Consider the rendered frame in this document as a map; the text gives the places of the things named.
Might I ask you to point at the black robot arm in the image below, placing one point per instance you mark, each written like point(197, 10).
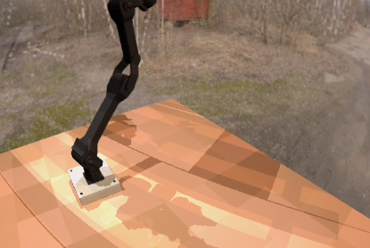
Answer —
point(84, 150)

